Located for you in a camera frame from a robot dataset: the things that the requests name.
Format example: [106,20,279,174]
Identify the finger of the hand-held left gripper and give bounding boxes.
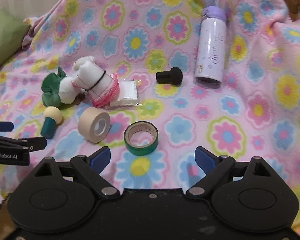
[0,120,14,132]
[0,134,48,153]

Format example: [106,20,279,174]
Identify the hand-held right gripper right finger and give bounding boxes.
[186,147,274,196]

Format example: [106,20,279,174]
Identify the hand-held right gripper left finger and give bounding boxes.
[31,147,120,196]

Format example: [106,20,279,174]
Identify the green plush toy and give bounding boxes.
[41,67,84,107]

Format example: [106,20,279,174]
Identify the white tissue packet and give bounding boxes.
[106,79,142,110]

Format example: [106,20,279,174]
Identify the white cloth pink trim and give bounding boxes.
[76,66,120,108]

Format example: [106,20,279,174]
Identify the teal brush with cream head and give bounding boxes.
[40,106,63,139]

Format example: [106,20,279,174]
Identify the green tape roll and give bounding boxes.
[124,121,158,156]

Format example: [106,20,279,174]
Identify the beige tape roll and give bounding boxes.
[78,107,111,143]

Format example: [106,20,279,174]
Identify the black mushroom-shaped knob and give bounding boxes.
[156,67,183,87]

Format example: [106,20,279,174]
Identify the green pillow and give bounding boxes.
[0,9,31,77]

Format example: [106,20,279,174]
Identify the purple thermos bottle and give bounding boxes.
[194,6,227,88]

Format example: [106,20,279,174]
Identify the pink floral fleece blanket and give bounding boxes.
[0,0,300,230]

